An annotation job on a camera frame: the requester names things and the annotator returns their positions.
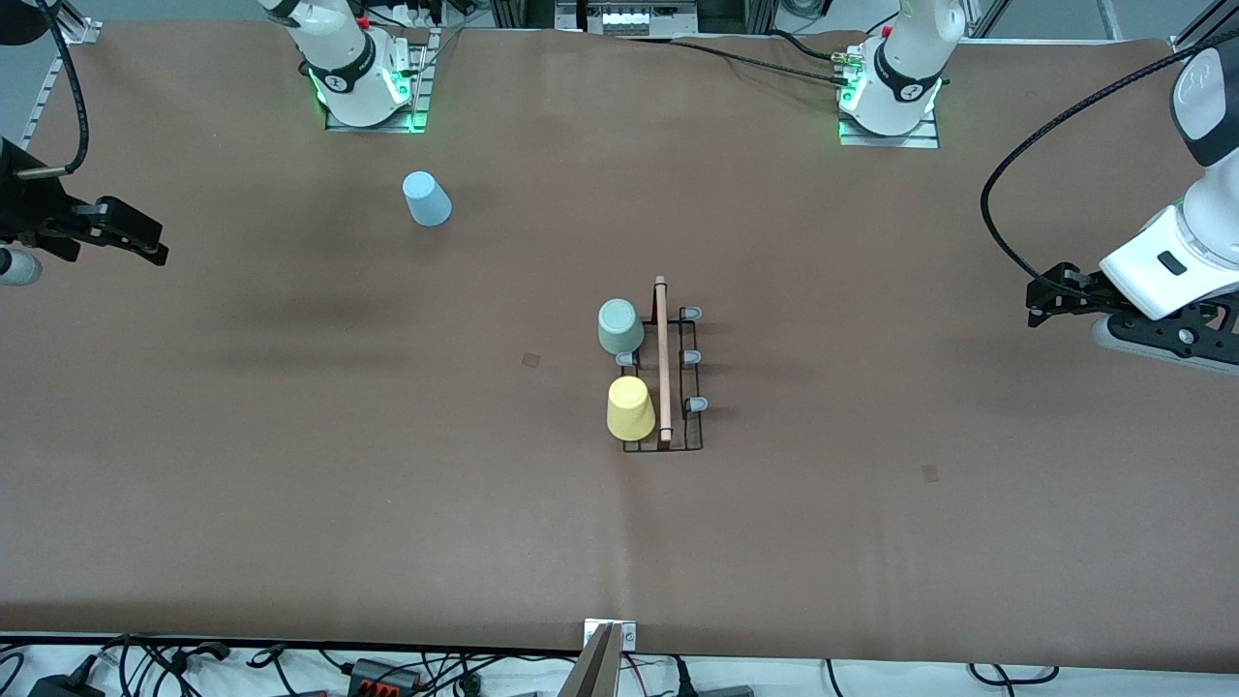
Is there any black wire cup holder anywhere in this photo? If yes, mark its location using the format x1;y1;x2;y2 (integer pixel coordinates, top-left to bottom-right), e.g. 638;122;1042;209
615;276;710;456

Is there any yellow plastic cup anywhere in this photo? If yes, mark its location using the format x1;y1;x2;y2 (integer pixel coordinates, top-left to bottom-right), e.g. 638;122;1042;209
606;376;657;442

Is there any pale green plastic cup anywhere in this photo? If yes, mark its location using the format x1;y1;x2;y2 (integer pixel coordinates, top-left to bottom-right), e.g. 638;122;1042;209
596;298;646;356

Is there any aluminium left arm base plate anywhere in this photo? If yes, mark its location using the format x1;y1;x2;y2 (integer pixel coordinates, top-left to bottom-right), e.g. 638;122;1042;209
837;48;942;149

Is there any aluminium frame bar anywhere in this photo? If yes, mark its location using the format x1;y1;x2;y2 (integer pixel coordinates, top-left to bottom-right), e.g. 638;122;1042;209
58;0;103;45

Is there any light blue plastic cup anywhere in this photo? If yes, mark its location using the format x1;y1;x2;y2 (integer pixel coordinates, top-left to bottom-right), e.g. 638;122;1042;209
402;170;453;228

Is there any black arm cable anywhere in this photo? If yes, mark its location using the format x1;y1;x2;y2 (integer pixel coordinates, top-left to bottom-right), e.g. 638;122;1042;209
980;29;1239;291
34;0;91;177

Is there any black power plug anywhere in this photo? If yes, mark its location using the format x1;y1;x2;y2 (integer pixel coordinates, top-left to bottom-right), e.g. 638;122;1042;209
27;668;106;697

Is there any grey camera post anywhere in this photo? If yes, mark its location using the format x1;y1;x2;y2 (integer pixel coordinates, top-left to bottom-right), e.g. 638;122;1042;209
559;624;620;697

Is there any aluminium right arm base plate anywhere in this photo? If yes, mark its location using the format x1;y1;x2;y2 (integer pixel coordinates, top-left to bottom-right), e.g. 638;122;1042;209
324;29;433;134

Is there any white power strip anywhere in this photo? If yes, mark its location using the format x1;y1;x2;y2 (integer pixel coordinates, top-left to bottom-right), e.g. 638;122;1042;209
586;3;669;36

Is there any tangled black cable bundle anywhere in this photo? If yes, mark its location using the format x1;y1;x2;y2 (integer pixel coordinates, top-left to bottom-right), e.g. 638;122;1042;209
0;634;582;697

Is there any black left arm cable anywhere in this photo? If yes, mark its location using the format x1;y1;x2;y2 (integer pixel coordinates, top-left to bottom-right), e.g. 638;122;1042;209
980;29;1239;291

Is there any perforated aluminium edge rail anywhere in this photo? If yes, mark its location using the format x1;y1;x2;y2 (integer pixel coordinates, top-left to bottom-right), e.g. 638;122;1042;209
15;39;74;146

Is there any looped black cable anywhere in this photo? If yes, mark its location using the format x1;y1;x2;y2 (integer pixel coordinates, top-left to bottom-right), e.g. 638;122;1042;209
968;662;1062;690

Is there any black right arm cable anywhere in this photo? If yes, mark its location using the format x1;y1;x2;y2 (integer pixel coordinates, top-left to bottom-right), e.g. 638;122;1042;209
34;0;91;177

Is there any black braided table cable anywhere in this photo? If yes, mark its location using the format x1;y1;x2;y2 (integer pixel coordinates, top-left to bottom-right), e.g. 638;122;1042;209
619;34;855;90

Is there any black adapter with orange clips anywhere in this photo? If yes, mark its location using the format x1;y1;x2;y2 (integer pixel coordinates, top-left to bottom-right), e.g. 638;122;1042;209
348;658;423;696

